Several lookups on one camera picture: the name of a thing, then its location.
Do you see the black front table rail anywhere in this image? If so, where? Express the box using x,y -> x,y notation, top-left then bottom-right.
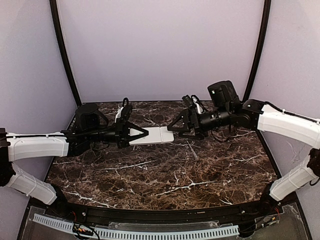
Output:
65,201 -> 263,225

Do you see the left black frame post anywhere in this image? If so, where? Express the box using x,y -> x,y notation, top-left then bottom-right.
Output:
49,0 -> 82,108

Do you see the white remote control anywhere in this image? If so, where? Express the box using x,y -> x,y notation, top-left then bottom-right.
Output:
129,126 -> 174,146

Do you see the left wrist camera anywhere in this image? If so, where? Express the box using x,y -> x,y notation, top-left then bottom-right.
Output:
121,97 -> 133,121

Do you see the white slotted cable duct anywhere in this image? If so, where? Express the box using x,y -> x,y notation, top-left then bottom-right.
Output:
32,213 -> 240,240

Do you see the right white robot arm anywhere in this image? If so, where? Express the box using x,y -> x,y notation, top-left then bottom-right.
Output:
167,80 -> 320,214

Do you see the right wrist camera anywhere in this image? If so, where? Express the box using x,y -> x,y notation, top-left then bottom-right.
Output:
182,95 -> 196,109

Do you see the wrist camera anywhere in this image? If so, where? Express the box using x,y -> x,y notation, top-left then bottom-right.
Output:
121,97 -> 133,121
182,95 -> 196,109

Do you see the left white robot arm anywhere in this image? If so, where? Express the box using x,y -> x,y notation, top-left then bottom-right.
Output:
0,103 -> 149,206

